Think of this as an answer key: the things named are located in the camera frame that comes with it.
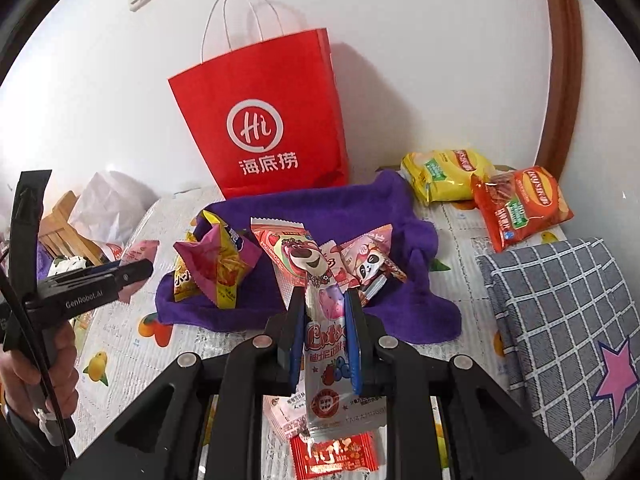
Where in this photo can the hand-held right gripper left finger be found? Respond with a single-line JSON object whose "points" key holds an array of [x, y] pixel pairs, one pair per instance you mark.
{"points": [[297, 340]]}

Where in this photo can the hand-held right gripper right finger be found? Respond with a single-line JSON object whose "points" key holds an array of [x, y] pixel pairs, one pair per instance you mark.
{"points": [[354, 345]]}

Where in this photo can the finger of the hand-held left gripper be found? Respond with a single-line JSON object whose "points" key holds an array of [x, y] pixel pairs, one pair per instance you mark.
{"points": [[85, 274], [135, 271]]}

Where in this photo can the pink snack packet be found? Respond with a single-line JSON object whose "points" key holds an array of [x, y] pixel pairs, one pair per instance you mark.
{"points": [[282, 417], [142, 250]]}

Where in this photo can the berry print candy bar packet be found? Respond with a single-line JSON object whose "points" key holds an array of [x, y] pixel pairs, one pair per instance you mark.
{"points": [[327, 360]]}

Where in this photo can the yellow snack packet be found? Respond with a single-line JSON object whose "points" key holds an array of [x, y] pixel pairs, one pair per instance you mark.
{"points": [[184, 282]]}

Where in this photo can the strawberry print white packet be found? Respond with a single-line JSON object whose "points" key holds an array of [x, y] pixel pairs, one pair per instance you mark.
{"points": [[336, 265]]}

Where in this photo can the bear print red packet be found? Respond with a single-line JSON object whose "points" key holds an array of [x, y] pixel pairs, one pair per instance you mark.
{"points": [[300, 255]]}

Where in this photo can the pink yellow snack bag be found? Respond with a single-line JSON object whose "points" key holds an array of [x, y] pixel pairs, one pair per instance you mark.
{"points": [[220, 265]]}

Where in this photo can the panda print pink packet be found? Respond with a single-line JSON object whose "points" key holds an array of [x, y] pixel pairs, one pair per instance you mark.
{"points": [[370, 260]]}

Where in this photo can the person's left hand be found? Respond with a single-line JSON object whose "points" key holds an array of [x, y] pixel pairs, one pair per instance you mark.
{"points": [[65, 360]]}

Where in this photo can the wooden headboard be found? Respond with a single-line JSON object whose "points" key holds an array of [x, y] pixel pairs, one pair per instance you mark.
{"points": [[60, 225]]}

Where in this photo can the purple towel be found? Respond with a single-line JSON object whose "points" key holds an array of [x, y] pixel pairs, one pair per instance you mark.
{"points": [[400, 310]]}

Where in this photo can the white plastic bag red label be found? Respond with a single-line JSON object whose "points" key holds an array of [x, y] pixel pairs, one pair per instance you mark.
{"points": [[110, 205]]}

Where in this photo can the fruit print tablecloth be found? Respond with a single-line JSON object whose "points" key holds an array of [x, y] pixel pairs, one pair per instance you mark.
{"points": [[130, 360]]}

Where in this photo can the small red packet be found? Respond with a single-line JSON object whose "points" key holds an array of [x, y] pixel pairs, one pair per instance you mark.
{"points": [[340, 460]]}

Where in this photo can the yellow chip bag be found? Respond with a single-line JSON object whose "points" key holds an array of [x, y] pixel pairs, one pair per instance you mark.
{"points": [[440, 180]]}

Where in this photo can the grey checked cloth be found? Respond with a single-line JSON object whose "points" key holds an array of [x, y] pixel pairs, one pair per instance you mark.
{"points": [[550, 300]]}

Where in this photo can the red chip bag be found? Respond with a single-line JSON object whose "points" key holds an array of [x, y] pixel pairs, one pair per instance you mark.
{"points": [[520, 210]]}

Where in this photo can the red paper bag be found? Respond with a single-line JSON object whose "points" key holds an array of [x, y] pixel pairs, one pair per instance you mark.
{"points": [[280, 85]]}

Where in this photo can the brown wooden door frame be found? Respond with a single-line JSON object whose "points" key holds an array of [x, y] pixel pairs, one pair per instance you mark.
{"points": [[565, 60]]}

